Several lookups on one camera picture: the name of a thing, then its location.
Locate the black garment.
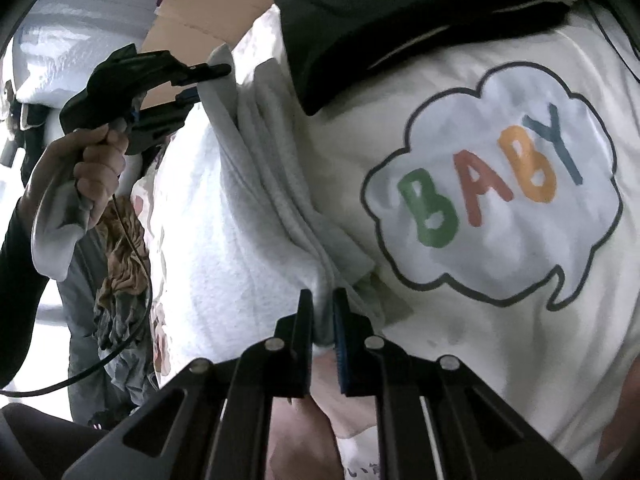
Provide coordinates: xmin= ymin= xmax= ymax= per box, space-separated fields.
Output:
xmin=265 ymin=0 xmax=601 ymax=116

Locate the camouflage garment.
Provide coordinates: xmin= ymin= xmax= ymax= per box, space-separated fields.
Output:
xmin=92 ymin=305 xmax=148 ymax=353

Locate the cream bear print blanket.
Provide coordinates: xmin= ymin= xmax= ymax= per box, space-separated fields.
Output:
xmin=130 ymin=7 xmax=640 ymax=480

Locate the person's left leg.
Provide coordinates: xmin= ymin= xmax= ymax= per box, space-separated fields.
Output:
xmin=0 ymin=402 xmax=131 ymax=480

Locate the brown garment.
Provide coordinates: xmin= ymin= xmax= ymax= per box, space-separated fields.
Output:
xmin=95 ymin=195 xmax=153 ymax=321

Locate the brown cardboard sheet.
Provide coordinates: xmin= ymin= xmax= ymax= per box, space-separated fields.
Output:
xmin=140 ymin=0 xmax=278 ymax=106

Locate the grey wrapped mattress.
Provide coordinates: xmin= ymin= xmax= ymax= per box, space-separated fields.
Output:
xmin=10 ymin=0 xmax=176 ymax=106

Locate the grey-blue garment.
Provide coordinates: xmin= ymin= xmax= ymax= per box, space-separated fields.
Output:
xmin=107 ymin=340 xmax=161 ymax=411

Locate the light grey sweatshirt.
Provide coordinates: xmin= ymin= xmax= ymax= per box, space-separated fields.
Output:
xmin=150 ymin=42 xmax=416 ymax=361

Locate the person's left hand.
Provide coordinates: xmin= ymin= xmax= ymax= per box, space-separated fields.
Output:
xmin=22 ymin=125 xmax=131 ymax=231

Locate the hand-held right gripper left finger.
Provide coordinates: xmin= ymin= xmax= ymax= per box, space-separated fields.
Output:
xmin=62 ymin=289 xmax=315 ymax=480

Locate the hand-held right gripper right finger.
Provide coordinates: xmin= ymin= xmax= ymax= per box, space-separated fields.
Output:
xmin=332 ymin=287 xmax=583 ymax=480

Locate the person's left forearm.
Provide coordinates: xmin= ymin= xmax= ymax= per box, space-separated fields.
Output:
xmin=0 ymin=197 xmax=53 ymax=393

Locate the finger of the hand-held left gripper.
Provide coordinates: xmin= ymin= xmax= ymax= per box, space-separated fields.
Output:
xmin=125 ymin=89 xmax=203 ymax=156
xmin=170 ymin=62 xmax=233 ymax=85

